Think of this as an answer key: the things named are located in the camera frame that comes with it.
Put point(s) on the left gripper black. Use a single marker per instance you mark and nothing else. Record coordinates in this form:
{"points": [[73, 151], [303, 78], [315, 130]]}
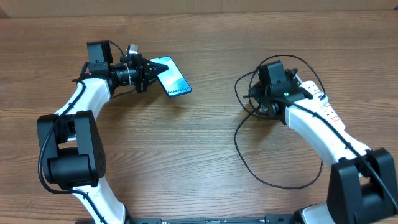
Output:
{"points": [[143, 70]]}

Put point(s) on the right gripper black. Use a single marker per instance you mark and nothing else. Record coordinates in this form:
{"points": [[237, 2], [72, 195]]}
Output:
{"points": [[255, 93]]}

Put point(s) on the Samsung Galaxy smartphone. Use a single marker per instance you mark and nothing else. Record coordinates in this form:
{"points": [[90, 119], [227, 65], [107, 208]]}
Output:
{"points": [[172, 80]]}

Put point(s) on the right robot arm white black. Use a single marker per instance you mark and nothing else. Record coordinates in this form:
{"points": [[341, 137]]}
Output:
{"points": [[363, 184]]}

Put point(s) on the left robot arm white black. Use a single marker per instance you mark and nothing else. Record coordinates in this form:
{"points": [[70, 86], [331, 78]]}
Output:
{"points": [[72, 159]]}

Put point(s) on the white charger plug adapter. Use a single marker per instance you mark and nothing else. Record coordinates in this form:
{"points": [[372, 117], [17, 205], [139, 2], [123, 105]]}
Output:
{"points": [[323, 100]]}

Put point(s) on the white power strip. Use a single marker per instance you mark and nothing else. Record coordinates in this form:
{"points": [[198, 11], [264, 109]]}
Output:
{"points": [[316, 103]]}

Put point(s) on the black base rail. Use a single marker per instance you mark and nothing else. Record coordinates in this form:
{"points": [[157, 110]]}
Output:
{"points": [[268, 219]]}

